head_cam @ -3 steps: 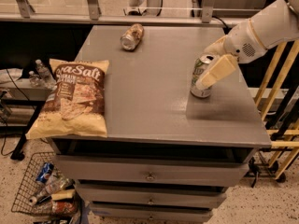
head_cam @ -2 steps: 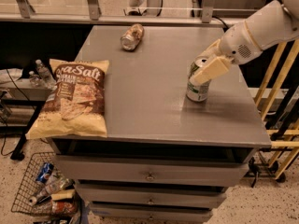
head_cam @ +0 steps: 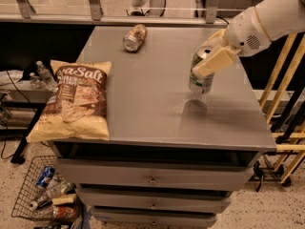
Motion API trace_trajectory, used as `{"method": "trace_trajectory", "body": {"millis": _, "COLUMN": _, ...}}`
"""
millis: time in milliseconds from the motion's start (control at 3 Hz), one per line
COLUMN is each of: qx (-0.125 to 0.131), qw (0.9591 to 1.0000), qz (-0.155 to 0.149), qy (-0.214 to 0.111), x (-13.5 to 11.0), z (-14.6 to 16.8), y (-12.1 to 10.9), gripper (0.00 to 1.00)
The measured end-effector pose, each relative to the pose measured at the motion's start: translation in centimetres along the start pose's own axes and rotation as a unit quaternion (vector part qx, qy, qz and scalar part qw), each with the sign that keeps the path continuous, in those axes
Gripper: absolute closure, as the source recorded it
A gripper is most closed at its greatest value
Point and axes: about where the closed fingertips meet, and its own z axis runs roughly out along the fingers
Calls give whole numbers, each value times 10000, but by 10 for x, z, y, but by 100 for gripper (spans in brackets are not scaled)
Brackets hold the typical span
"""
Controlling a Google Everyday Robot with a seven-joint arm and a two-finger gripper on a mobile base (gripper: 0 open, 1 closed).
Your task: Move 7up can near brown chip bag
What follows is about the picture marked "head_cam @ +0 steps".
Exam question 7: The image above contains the top grey drawer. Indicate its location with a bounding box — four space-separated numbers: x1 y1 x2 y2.
55 158 253 191

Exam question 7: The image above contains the brown can lying down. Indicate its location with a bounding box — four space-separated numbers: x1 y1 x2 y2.
123 24 147 52

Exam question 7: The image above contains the grey drawer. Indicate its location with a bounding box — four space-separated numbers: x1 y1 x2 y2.
55 158 253 191
77 188 231 214
91 207 216 228

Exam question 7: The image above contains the middle grey drawer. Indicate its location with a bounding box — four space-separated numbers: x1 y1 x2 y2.
77 188 231 214

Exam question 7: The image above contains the grey drawer cabinet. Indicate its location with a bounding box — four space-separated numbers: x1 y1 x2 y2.
47 25 278 229

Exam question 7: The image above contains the bottom grey drawer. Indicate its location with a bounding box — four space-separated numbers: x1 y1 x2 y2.
91 207 216 228

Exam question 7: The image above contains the metal railing with glass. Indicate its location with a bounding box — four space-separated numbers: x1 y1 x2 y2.
0 0 263 24

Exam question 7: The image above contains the red snack bag in basket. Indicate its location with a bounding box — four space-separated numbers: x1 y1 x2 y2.
52 206 79 219

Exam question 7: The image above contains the black cable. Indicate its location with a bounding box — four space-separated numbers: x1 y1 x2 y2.
0 70 32 160

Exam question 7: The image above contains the black side table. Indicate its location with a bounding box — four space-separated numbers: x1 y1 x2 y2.
0 80 51 164

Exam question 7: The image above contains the yellow sponge in basket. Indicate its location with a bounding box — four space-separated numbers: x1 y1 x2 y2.
51 194 77 205

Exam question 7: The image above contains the green white 7up can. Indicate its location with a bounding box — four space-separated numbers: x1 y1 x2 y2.
189 46 214 96

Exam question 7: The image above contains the clear water bottle upright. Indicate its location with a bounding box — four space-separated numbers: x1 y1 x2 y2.
36 61 56 91

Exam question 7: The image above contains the clear plastic bottle in basket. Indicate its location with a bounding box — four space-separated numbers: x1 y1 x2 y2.
30 182 74 210

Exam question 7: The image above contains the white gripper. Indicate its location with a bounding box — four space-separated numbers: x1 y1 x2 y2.
192 7 272 77

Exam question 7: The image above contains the brown sea salt chip bag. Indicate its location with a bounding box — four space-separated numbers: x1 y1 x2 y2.
27 60 112 142

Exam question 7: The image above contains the blue pepsi can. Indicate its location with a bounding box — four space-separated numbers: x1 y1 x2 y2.
36 166 55 188

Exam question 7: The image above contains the black wire basket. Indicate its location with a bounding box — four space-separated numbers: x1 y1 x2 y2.
11 156 82 221

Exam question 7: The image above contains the small clear water bottle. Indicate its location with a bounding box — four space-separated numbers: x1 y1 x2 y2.
30 73 44 89

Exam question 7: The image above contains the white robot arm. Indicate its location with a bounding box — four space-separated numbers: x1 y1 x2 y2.
192 0 305 78

